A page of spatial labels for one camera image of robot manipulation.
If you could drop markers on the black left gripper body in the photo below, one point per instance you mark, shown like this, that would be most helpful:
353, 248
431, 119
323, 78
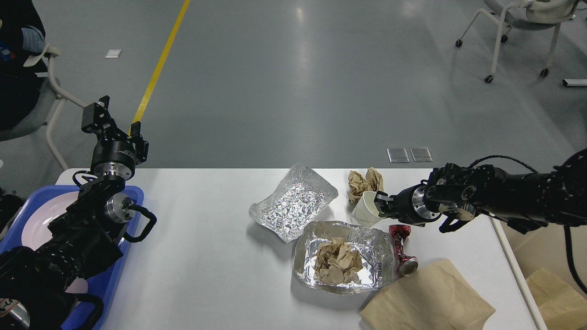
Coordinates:
113, 158

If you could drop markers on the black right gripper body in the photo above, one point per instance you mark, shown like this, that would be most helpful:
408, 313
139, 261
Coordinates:
410, 207

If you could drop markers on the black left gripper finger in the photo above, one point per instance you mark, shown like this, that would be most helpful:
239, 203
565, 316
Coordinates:
97, 120
140, 145

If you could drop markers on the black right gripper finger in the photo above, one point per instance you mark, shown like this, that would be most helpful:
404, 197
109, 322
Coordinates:
386, 205

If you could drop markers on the white paper cup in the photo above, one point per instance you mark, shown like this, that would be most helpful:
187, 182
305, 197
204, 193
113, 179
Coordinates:
365, 212

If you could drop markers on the foil tray with paper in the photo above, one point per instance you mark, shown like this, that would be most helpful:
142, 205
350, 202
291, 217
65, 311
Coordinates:
373, 244

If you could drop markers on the brown paper ball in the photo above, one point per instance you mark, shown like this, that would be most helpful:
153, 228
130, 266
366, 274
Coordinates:
337, 262

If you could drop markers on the pink plate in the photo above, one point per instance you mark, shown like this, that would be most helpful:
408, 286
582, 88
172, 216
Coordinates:
35, 232

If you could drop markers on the brown paper bag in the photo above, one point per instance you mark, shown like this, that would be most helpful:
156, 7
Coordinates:
436, 297
561, 307

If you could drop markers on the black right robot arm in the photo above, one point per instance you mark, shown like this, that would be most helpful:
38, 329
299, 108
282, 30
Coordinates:
524, 202

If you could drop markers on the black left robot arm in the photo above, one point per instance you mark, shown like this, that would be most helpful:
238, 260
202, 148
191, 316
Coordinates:
85, 239

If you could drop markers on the small crumpled brown paper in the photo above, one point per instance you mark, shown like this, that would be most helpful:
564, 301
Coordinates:
358, 184

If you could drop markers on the silver floor outlet plates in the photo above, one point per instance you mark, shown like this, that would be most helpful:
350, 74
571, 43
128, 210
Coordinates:
403, 155

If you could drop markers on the grey office chair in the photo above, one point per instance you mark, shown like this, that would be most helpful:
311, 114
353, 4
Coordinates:
50, 103

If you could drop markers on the crushed red soda can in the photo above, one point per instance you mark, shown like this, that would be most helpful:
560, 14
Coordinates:
406, 264

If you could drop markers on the white floor tag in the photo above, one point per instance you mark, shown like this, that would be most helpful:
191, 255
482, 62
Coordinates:
113, 54

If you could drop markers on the empty crumpled foil tray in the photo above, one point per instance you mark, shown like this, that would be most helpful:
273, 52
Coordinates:
297, 200

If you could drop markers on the person in black clothes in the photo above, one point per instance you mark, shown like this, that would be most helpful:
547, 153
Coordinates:
22, 35

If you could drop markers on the blue plastic tray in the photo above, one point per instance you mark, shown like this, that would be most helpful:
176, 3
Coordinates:
102, 285

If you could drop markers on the beige plastic bin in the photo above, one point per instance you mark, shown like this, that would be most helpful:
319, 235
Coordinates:
559, 251

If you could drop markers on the white object at right edge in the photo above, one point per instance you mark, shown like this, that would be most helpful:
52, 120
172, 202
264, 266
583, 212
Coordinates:
574, 83

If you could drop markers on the grey chair in background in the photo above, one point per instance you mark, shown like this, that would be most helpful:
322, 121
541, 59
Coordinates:
527, 15

